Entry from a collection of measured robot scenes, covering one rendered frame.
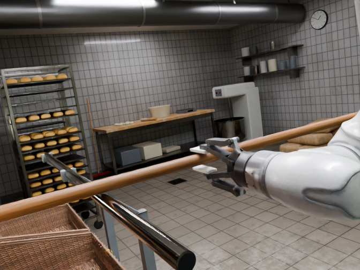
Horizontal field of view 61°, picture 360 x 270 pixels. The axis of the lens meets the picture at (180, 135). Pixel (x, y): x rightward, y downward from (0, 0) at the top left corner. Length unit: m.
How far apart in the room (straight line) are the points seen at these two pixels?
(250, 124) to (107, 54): 3.10
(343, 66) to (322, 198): 5.36
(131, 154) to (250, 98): 2.62
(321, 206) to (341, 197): 0.03
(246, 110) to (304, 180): 5.84
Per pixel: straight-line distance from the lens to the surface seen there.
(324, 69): 6.00
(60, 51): 5.83
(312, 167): 0.51
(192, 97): 6.77
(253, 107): 6.36
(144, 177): 0.71
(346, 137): 0.62
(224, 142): 0.69
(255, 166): 0.59
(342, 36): 5.84
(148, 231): 0.48
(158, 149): 5.58
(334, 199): 0.50
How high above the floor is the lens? 1.37
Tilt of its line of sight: 8 degrees down
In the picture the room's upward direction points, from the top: 8 degrees counter-clockwise
